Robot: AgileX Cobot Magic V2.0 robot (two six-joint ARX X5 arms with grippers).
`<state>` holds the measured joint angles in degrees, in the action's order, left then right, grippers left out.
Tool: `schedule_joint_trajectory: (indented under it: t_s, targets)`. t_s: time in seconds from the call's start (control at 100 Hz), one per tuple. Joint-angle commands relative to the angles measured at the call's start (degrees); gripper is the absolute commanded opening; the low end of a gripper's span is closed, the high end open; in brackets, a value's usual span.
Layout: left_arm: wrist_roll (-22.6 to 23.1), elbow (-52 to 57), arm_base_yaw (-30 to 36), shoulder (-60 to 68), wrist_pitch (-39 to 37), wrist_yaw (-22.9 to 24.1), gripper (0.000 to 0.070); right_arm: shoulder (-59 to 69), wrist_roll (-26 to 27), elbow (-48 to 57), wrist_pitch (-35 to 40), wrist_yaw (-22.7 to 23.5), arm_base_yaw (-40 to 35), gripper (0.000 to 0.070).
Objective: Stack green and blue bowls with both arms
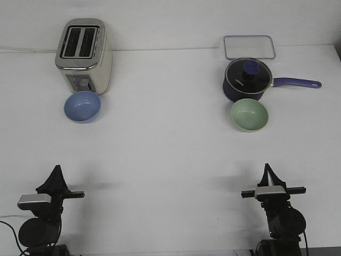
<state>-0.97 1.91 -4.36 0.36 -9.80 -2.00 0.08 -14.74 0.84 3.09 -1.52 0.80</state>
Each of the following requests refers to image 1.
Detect blue bowl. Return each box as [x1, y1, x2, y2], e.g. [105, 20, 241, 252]
[63, 91, 102, 123]

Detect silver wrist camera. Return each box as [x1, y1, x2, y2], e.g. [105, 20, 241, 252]
[17, 194, 52, 210]
[254, 185, 286, 201]

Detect green bowl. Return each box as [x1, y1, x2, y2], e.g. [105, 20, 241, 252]
[230, 98, 269, 132]

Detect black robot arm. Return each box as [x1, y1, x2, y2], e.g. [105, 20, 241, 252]
[241, 163, 306, 255]
[17, 165, 85, 255]

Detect glass pot lid blue knob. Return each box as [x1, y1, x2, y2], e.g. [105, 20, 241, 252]
[225, 58, 273, 94]

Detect clear container lid blue rim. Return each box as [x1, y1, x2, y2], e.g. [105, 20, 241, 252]
[223, 35, 276, 60]

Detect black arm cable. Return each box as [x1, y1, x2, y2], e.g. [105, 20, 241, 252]
[0, 220, 30, 254]
[299, 229, 310, 256]

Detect dark blue saucepan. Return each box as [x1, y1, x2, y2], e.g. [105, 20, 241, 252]
[223, 77, 322, 102]

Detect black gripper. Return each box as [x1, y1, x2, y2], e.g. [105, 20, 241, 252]
[31, 165, 85, 221]
[241, 163, 306, 212]

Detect cream and steel toaster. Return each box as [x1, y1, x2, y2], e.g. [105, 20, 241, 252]
[55, 18, 113, 94]

